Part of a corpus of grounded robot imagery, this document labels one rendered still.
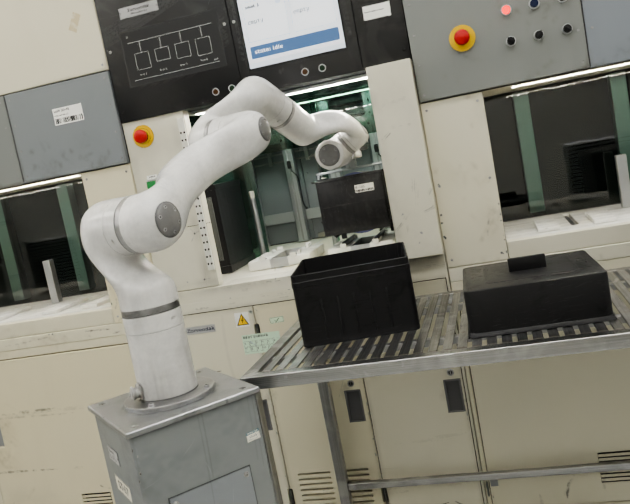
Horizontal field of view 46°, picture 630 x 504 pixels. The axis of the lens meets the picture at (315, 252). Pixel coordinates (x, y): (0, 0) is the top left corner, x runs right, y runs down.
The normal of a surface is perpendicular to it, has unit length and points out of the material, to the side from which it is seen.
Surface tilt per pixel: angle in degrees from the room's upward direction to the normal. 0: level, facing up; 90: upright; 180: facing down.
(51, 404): 90
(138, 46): 90
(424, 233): 90
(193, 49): 90
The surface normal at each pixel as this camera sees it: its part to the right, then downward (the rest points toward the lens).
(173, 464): 0.51, 0.00
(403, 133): -0.22, 0.16
